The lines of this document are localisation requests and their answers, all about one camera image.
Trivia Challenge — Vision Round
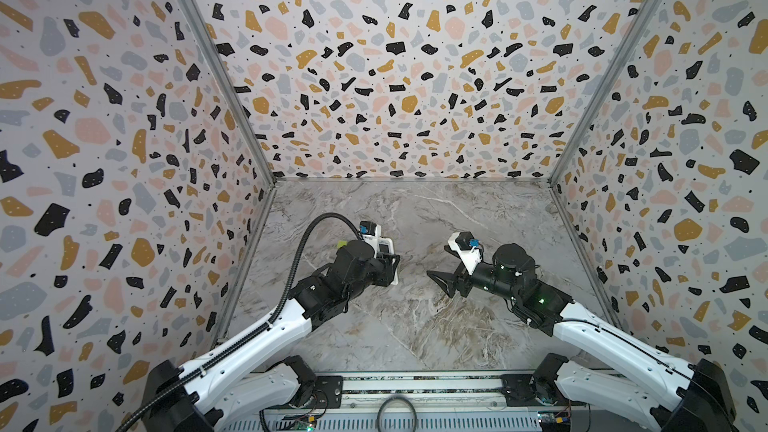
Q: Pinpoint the white remote control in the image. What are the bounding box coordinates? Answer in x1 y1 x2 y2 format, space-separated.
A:
377 249 400 286

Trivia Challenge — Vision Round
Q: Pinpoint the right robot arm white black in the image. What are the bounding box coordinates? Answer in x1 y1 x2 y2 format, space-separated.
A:
427 233 736 431

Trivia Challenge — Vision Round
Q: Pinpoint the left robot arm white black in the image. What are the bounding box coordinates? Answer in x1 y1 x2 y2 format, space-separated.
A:
118 212 400 431

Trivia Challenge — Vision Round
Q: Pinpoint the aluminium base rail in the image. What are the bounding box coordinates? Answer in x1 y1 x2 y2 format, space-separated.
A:
255 371 597 431

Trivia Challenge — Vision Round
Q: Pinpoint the black cable loop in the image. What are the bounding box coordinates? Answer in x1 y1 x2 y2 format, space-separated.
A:
376 394 418 432

